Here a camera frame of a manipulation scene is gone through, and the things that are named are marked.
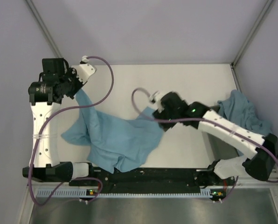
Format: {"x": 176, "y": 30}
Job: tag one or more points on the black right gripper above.
{"x": 160, "y": 114}

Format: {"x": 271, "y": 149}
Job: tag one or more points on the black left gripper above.
{"x": 72, "y": 73}

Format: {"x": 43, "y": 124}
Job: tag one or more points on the light blue printed t-shirt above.
{"x": 115, "y": 143}

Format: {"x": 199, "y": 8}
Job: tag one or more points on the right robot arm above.
{"x": 258, "y": 152}

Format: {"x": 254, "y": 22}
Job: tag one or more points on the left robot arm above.
{"x": 47, "y": 166}

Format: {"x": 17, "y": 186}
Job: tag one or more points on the light blue plain t-shirt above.
{"x": 242, "y": 112}

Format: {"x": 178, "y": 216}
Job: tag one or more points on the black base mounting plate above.
{"x": 158, "y": 180}

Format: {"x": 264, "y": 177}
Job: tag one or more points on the aluminium frame post left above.
{"x": 43, "y": 28}

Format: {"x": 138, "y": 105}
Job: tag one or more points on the aluminium frame post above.
{"x": 43, "y": 28}
{"x": 268, "y": 5}

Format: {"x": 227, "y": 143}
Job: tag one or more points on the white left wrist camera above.
{"x": 84, "y": 70}

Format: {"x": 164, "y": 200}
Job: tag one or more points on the light blue cable duct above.
{"x": 86, "y": 193}

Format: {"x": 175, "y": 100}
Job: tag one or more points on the aluminium frame post right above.
{"x": 268, "y": 5}

